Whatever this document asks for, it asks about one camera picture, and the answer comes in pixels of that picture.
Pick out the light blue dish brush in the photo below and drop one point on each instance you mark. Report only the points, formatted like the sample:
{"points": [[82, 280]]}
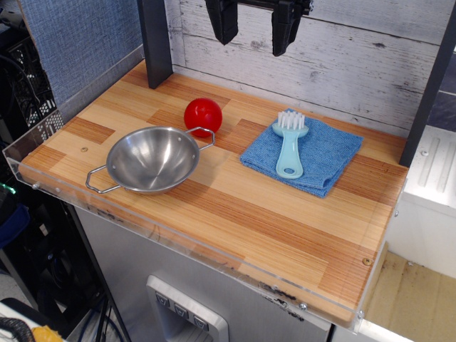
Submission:
{"points": [[290, 126]]}

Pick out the yellow object bottom left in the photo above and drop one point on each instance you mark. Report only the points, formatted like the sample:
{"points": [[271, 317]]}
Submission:
{"points": [[45, 334]]}

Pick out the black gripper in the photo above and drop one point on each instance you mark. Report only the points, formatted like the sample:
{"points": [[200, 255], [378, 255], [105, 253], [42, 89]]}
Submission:
{"points": [[285, 19]]}

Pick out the dark grey left post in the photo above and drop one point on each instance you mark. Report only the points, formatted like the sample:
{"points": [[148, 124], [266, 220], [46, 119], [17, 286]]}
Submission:
{"points": [[155, 38]]}

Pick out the dark grey right post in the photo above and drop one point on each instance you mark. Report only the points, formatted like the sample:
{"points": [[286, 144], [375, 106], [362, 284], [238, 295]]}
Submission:
{"points": [[435, 79]]}

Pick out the black perforated crate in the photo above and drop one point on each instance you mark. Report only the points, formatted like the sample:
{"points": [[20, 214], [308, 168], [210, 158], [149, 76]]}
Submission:
{"points": [[26, 97]]}

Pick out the stainless steel bowl with handles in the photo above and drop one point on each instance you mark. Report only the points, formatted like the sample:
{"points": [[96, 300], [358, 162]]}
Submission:
{"points": [[154, 160]]}

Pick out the dark grey post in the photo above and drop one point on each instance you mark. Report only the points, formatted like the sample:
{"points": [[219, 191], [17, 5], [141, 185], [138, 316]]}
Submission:
{"points": [[155, 38], [435, 79]]}

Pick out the grey ice dispenser panel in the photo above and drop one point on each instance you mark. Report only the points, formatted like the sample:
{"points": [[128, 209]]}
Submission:
{"points": [[181, 317]]}

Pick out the clear acrylic table guard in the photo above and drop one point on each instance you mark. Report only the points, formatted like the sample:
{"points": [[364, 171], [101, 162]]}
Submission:
{"points": [[304, 254]]}

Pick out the blue folded cloth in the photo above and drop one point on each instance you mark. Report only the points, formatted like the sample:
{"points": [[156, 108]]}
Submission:
{"points": [[324, 152]]}

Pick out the silver toy fridge cabinet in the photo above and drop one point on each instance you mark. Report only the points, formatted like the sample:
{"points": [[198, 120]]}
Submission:
{"points": [[127, 259]]}

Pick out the white toy sink unit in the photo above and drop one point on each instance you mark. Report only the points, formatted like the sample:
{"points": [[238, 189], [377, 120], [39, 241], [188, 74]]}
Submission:
{"points": [[422, 228]]}

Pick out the red ball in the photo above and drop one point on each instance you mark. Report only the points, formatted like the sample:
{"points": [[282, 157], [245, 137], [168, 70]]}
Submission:
{"points": [[204, 113]]}

